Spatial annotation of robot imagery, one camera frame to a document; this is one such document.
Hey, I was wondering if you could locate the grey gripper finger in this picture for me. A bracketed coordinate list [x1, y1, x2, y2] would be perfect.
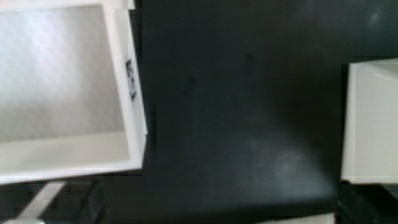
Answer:
[11, 181, 66, 224]

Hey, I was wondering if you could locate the white front drawer tray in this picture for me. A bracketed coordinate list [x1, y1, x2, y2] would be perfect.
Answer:
[0, 0, 148, 185]

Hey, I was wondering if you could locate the white drawer tray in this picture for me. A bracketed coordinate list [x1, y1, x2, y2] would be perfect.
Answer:
[341, 58, 398, 184]
[0, 0, 148, 185]

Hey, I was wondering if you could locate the white rear drawer tray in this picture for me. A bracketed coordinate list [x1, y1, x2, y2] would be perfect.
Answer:
[341, 58, 398, 184]

